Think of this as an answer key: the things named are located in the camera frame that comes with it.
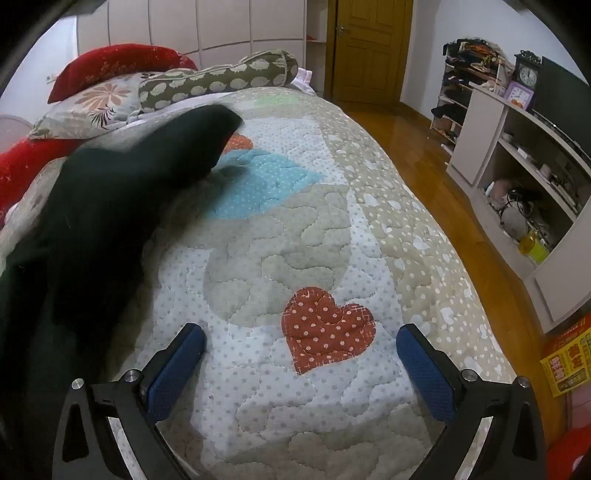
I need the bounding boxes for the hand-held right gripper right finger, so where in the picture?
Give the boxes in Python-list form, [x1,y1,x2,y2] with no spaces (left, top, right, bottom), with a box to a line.
[396,323,548,480]

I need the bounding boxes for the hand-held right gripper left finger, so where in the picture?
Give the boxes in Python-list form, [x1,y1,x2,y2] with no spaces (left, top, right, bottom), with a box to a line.
[54,322,207,480]

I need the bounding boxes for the black pants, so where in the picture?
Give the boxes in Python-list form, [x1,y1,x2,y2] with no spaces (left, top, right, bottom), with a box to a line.
[0,105,245,480]

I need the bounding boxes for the yellow and red carton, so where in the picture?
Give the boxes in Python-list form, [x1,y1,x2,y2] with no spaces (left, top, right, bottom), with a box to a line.
[539,314,591,398]

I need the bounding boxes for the yellow bottle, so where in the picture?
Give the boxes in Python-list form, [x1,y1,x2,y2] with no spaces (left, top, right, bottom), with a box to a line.
[518,231,550,265]

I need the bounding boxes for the heart patterned quilt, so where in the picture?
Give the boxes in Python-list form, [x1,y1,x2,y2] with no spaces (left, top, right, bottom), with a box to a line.
[0,88,518,480]

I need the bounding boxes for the long red pillow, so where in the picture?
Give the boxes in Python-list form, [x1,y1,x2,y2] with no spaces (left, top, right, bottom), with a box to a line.
[0,138,88,227]

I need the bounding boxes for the white television cabinet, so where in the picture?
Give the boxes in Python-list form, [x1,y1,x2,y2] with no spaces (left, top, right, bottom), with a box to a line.
[445,83,591,333]

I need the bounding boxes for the floral pillow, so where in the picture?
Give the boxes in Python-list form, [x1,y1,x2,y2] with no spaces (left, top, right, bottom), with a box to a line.
[28,69,195,141]

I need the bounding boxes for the green patterned bolster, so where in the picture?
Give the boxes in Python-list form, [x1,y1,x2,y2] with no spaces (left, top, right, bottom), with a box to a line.
[137,48,301,114]

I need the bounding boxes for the small purple clock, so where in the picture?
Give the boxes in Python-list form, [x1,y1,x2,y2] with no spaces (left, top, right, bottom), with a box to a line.
[502,80,535,109]

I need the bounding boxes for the shoe rack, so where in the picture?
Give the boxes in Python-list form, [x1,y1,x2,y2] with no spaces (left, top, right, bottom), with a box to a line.
[429,39,515,155]

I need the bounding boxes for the red embroidered pillow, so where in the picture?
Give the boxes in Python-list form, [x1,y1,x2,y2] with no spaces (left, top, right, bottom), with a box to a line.
[47,44,199,104]

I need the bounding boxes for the pale pink bedsheet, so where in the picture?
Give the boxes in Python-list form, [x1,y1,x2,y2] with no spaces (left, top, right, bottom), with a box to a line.
[291,68,319,95]

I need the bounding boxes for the black television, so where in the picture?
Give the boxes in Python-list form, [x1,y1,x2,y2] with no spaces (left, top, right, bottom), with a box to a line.
[531,55,591,158]

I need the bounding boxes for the dark mantel clock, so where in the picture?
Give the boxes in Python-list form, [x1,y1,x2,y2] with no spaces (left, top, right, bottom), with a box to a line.
[514,50,542,90]

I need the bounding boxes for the wooden door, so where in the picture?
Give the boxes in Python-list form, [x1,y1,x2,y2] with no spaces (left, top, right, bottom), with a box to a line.
[330,0,414,104]

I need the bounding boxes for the white wardrobe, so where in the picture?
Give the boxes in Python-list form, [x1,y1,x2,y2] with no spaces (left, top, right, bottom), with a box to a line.
[76,0,328,97]

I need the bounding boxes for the black cables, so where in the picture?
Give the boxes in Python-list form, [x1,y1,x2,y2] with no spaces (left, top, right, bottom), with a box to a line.
[505,185,546,217]

